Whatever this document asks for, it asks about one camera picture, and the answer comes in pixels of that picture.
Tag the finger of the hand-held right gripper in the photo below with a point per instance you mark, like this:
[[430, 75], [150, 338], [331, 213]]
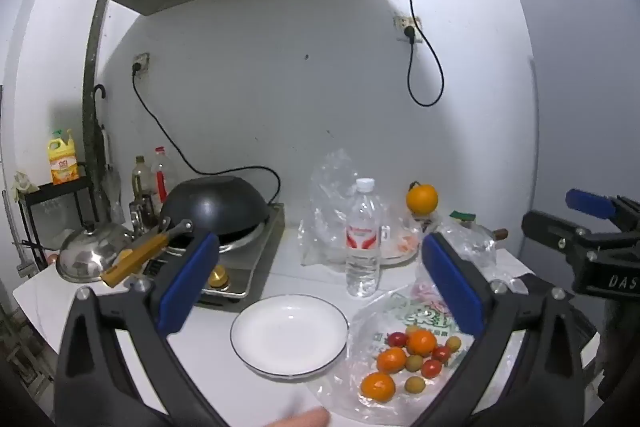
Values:
[[590, 202], [545, 226]]

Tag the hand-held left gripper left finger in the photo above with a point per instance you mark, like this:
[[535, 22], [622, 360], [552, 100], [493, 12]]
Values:
[[187, 287]]

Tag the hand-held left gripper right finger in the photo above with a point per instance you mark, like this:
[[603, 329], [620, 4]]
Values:
[[452, 287]]

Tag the small tangerine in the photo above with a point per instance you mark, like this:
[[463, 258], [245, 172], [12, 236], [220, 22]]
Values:
[[378, 387], [421, 342], [391, 360]]

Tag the red cherry tomato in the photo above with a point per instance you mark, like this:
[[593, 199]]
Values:
[[441, 352], [431, 368], [397, 338]]

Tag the green printed clear plastic bag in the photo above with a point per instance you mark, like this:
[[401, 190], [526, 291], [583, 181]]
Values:
[[370, 327]]

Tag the white plate dark rim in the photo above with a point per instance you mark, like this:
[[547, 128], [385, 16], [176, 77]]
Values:
[[285, 332]]

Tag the person's right forearm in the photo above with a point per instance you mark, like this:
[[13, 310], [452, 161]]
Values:
[[612, 342]]

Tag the person's left hand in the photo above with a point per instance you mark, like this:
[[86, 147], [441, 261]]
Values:
[[305, 419]]

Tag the white plate with food scraps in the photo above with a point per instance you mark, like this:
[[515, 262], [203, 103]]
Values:
[[400, 252]]

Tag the green and yellow sponge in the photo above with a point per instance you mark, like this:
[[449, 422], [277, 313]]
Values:
[[460, 215]]

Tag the silver induction cooker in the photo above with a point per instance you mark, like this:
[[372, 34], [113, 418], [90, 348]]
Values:
[[255, 252]]

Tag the large orange with stem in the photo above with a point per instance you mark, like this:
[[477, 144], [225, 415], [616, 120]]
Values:
[[422, 199]]

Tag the clear plastic water bottle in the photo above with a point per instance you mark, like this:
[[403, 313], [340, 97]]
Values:
[[362, 257]]

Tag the stainless steel pot lid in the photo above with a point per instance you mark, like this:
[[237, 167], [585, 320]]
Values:
[[90, 252]]

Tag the clear bottle with red label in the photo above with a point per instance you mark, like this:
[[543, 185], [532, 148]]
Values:
[[161, 182]]

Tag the dark oil bottle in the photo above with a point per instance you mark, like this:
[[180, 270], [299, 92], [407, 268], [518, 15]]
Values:
[[141, 179]]

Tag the black folded umbrella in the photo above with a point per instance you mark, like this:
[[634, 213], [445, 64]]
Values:
[[107, 187]]

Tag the black metal rack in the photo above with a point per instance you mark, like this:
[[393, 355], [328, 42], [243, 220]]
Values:
[[55, 189]]

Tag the yellow detergent bottle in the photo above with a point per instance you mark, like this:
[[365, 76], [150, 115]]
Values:
[[62, 162]]

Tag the white crumpled cloth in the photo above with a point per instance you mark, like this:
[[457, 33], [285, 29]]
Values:
[[24, 184]]

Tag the grey vertical pipe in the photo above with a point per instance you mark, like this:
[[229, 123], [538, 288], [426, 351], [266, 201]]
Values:
[[92, 107]]

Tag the white wall outlet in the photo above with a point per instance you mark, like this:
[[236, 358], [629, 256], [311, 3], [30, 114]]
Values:
[[144, 59], [400, 23]]

